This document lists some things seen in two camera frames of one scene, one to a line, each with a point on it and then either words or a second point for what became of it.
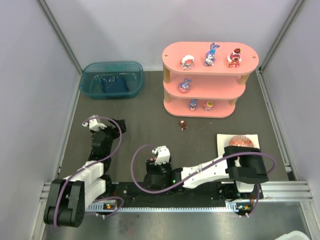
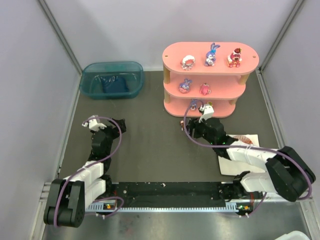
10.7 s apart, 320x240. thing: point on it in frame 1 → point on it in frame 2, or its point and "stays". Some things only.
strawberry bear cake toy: (234, 59) stays
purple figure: (184, 87) stays
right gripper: (153, 166) → (193, 128)
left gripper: (116, 125) stays
